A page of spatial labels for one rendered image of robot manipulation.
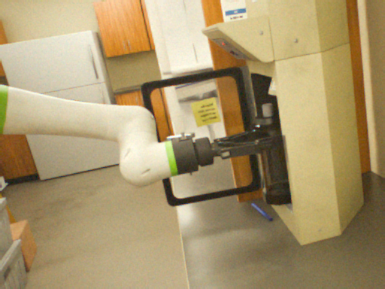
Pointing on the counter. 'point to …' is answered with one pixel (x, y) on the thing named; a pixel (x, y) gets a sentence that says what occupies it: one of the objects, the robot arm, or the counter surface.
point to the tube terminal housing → (314, 113)
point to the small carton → (234, 10)
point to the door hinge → (249, 92)
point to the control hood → (245, 37)
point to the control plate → (229, 47)
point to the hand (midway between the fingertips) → (270, 137)
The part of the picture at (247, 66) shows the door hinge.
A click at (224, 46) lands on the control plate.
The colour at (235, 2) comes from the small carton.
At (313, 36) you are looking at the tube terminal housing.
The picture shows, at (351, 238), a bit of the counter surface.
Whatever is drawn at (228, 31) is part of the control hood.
